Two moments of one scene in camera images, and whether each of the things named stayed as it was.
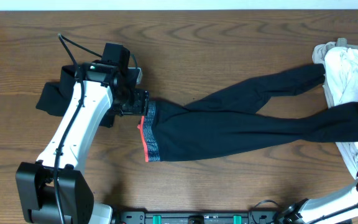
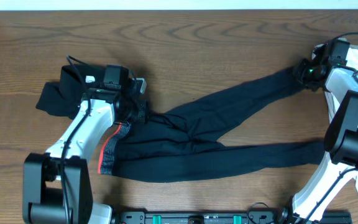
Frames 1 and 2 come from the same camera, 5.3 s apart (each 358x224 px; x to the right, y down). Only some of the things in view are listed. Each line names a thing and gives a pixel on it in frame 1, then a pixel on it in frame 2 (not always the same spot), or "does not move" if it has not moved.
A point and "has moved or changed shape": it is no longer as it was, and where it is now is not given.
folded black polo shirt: [55, 97] does not move
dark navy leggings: [233, 119] has moved or changed shape
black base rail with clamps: [253, 217] does not move
